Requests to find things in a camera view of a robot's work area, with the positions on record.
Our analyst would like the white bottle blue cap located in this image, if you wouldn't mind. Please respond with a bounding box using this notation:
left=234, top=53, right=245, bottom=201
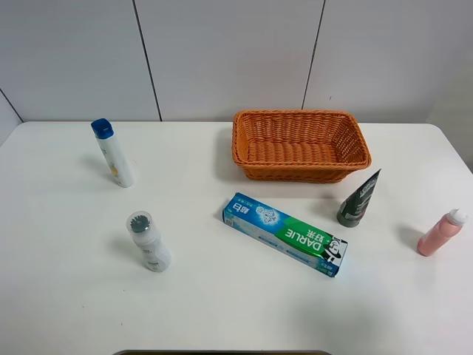
left=91, top=118, right=134, bottom=188

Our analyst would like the pink bottle white cap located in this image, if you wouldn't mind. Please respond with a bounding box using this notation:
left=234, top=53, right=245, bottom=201
left=417, top=209, right=469, bottom=257

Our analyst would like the dark grey squeeze tube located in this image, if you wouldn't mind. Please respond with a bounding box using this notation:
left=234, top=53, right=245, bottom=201
left=336, top=170, right=381, bottom=228

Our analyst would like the blue green toothpaste box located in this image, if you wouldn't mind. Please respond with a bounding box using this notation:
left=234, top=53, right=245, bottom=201
left=222, top=192, right=348, bottom=277

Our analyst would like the orange wicker basket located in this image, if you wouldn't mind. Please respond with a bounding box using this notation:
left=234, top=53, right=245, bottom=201
left=231, top=109, right=372, bottom=183

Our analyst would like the white bottle clear brush cap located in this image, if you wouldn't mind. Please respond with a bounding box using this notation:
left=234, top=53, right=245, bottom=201
left=126, top=211, right=171, bottom=272

